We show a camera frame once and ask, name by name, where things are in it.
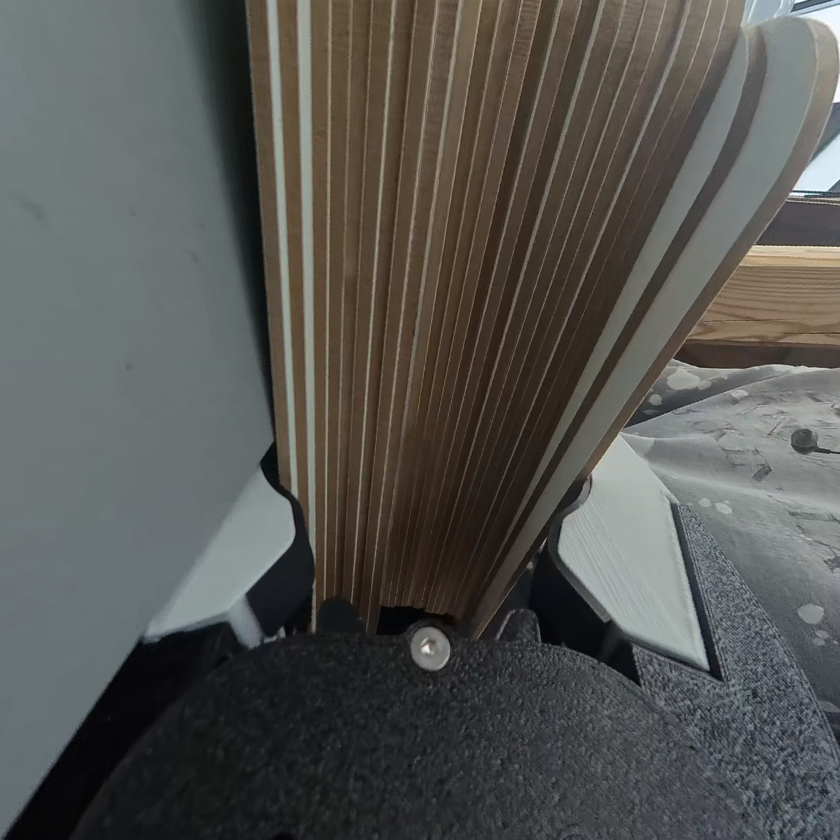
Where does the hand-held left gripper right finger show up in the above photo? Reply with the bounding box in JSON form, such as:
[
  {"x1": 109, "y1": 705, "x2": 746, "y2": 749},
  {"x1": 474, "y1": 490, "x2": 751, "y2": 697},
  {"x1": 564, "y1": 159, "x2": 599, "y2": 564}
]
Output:
[{"x1": 546, "y1": 435, "x2": 711, "y2": 672}]

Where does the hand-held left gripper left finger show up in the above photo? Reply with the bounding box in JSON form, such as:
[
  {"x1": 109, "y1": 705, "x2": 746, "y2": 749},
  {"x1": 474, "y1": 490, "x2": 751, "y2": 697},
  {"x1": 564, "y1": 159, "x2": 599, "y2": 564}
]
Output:
[{"x1": 143, "y1": 446, "x2": 317, "y2": 649}]

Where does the stack of white panels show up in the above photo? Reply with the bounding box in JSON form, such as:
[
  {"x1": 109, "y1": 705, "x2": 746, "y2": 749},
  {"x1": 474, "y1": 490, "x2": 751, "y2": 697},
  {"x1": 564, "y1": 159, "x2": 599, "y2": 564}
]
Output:
[{"x1": 248, "y1": 0, "x2": 836, "y2": 639}]

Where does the grey desk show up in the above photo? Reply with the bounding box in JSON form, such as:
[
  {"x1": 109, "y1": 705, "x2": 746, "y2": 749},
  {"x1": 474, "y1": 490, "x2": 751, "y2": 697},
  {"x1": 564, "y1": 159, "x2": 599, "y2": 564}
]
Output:
[{"x1": 0, "y1": 0, "x2": 278, "y2": 818}]

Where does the grey spattered sweatshirt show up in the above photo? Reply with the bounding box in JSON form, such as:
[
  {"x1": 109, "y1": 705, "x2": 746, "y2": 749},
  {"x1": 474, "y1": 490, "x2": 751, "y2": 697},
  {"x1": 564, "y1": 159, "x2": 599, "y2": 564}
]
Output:
[{"x1": 623, "y1": 361, "x2": 840, "y2": 726}]

